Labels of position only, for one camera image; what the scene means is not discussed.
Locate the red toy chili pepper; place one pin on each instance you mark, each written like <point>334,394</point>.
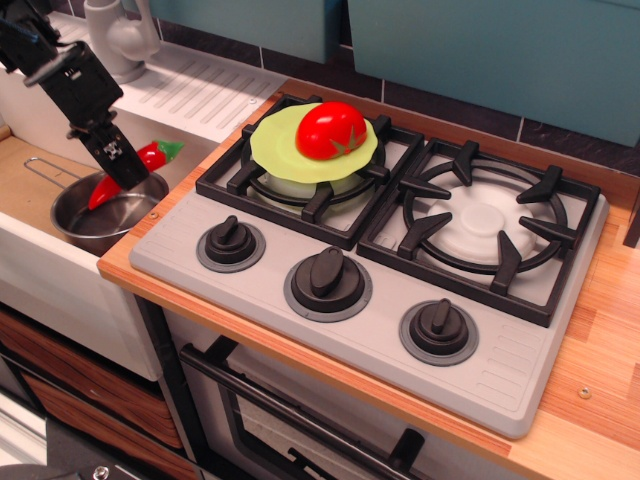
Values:
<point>154,155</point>

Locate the red toy tomato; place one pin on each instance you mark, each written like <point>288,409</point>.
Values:
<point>330,130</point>

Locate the black right stove knob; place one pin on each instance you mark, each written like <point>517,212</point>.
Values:
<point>439,333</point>

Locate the grey toy faucet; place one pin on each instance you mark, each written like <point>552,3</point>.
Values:
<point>122,45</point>

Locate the black stove knob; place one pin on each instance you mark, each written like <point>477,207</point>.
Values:
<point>439,333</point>
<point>230,246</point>
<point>328,287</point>

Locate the black oven door handle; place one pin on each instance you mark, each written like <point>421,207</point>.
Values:
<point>213,364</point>

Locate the black left stove knob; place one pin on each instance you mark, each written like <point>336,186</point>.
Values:
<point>230,246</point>

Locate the small steel saucepan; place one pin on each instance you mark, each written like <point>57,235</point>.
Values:
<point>96,231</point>

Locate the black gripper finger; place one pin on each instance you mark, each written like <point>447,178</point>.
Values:
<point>115,155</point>

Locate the light green plastic plate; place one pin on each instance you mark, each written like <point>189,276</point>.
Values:
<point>273,147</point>

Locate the black middle stove knob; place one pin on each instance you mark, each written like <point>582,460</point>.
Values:
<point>328,287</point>

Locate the black burner grate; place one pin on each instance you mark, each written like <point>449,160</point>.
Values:
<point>491,230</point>
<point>334,211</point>

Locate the wooden drawer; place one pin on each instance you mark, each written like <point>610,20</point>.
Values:
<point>137,450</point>
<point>100,380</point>

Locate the upper wooden drawer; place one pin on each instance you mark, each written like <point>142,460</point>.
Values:
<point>100,380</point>

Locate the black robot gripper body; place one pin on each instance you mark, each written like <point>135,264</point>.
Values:
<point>82,89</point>

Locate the grey toy stove top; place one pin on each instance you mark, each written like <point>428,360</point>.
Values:
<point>500,386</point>

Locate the lower wooden drawer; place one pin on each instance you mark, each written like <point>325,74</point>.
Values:
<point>137,450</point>

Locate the black right burner grate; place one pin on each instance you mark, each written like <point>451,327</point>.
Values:
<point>491,230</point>

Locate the black left burner grate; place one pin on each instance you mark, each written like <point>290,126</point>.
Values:
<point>334,211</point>

